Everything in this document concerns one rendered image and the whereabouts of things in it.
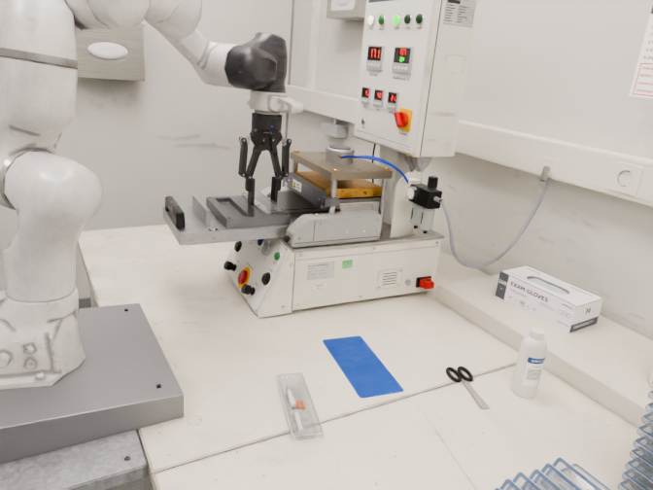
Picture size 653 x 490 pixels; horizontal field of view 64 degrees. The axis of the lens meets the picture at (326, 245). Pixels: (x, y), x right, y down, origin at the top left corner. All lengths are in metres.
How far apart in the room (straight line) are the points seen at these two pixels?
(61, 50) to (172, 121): 1.91
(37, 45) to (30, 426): 0.58
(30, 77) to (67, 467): 0.60
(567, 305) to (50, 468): 1.12
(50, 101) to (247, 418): 0.62
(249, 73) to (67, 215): 0.54
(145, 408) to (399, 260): 0.78
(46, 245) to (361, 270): 0.78
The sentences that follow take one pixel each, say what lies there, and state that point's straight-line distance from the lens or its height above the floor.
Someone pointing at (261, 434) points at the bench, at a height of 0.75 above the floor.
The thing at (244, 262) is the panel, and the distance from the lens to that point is 1.49.
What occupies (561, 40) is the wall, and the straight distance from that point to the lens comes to 1.66.
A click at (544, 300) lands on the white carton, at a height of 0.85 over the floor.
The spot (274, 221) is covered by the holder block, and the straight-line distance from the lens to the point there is 1.32.
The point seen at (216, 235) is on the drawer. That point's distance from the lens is 1.27.
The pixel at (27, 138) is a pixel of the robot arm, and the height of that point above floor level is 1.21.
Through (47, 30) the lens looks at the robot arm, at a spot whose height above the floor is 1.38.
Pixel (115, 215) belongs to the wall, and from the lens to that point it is 2.88.
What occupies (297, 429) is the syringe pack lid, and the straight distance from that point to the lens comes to 0.96.
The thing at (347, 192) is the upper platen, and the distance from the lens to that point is 1.38.
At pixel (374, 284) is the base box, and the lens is 1.44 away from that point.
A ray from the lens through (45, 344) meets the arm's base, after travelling 1.04.
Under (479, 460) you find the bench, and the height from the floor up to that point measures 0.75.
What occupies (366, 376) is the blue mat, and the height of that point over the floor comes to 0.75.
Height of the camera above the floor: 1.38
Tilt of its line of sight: 20 degrees down
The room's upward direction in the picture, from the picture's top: 5 degrees clockwise
